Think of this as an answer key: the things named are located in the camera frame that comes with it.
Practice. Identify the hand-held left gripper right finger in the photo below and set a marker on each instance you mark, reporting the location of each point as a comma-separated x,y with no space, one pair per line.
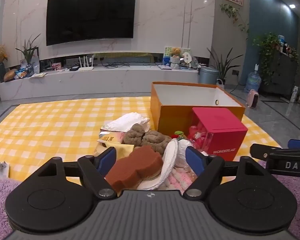
193,158

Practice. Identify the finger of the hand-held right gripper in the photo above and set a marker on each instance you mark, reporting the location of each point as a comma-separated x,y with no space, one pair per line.
298,144
258,151

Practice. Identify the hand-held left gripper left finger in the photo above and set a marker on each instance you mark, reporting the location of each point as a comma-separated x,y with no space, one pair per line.
107,158

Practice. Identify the pale yellow cloth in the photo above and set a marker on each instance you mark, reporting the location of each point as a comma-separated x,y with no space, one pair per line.
125,151

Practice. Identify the pink white fuzzy cloth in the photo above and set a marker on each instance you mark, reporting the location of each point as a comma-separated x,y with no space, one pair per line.
177,180

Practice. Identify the red strawberry toy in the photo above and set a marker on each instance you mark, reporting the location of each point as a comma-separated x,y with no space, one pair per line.
177,134

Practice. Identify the brown sponge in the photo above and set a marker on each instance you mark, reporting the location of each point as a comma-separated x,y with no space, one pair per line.
137,167

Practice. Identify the brown plush toy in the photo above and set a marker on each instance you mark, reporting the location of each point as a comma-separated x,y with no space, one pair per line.
150,137

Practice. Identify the orange cardboard box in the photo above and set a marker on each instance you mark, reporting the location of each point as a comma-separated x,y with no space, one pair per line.
172,115

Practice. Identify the red box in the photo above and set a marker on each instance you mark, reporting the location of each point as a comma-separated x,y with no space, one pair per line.
222,130

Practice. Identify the white standing bag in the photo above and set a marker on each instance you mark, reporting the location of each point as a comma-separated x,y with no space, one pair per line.
294,95

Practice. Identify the pink heater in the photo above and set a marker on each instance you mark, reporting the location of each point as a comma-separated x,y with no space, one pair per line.
252,98

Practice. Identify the yellow checked mat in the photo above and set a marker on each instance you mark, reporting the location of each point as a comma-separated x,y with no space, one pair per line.
52,130

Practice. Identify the blue water bottle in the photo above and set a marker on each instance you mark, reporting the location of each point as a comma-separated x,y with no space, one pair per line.
252,81

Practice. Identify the dark cabinet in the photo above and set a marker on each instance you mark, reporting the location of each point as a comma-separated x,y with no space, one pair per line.
280,75

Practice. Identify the white marble TV cabinet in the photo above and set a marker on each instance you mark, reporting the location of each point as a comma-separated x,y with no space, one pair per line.
115,80

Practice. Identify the small pastel basket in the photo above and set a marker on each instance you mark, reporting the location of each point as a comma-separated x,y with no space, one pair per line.
220,81

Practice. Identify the grey trash bin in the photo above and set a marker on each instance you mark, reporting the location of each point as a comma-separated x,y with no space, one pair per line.
207,75

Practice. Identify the tall leafy floor plant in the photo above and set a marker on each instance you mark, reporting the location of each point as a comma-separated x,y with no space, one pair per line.
223,65

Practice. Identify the white router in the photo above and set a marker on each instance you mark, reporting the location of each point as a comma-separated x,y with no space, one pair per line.
86,66

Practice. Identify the ivy plant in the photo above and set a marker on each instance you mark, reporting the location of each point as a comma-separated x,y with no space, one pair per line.
267,52

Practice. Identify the white crumpled packet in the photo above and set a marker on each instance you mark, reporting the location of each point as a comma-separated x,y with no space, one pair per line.
3,170

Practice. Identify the pink photo card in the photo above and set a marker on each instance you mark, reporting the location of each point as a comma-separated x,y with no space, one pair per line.
57,66

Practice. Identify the teddy bear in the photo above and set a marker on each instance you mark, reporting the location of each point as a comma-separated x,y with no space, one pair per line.
175,55

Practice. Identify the purple shaggy rug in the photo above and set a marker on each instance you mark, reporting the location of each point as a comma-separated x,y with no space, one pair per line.
0,205

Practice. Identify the brown round ornament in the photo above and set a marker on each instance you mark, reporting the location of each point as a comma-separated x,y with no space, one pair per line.
10,75

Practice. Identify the green potted plant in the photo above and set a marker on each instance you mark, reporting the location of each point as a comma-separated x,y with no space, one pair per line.
28,52

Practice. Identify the hanging vine plant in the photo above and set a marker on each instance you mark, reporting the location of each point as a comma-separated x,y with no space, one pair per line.
233,15

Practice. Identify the black television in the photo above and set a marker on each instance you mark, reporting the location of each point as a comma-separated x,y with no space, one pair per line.
90,17

